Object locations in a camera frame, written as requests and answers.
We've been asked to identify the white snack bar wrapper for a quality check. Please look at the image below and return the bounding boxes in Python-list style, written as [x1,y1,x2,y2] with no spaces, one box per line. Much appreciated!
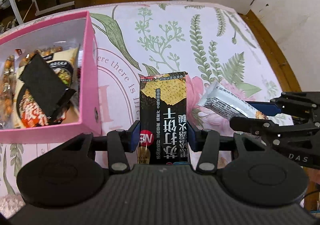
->
[198,81,268,120]

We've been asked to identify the black soda cracker packet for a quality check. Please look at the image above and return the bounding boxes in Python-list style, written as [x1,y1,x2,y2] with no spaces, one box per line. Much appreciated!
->
[137,72,189,165]

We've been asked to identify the seafood noodle packet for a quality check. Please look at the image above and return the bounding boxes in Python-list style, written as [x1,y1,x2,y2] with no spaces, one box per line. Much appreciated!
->
[13,46,79,129]

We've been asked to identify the matte black snack packet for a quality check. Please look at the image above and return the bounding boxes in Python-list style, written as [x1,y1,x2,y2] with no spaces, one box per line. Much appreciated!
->
[18,54,68,118]

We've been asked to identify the mixed nuts clear bag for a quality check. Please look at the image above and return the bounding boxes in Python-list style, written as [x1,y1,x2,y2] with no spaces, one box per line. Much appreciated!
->
[1,55,16,129]

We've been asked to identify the glossy black snack packet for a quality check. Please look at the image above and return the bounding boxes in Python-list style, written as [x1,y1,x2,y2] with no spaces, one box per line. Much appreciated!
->
[50,88,75,122]

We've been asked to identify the orange coated peanuts bag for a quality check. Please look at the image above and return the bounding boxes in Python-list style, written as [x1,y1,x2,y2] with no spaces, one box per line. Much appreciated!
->
[18,46,63,68]

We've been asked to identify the floral bed sheet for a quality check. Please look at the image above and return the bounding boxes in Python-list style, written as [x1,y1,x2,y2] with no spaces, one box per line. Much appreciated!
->
[1,2,284,218]

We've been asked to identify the pink cardboard box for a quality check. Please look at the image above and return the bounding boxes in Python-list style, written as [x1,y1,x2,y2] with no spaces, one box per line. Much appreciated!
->
[1,11,101,143]

